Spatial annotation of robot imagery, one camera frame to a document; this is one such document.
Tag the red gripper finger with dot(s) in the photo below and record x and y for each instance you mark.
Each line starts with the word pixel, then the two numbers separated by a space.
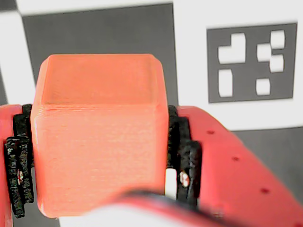
pixel 236 179
pixel 7 123

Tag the orange cube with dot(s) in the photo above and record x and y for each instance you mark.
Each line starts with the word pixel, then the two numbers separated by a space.
pixel 99 142

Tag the checkerboard marker mat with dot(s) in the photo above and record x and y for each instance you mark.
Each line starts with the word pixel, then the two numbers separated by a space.
pixel 94 28

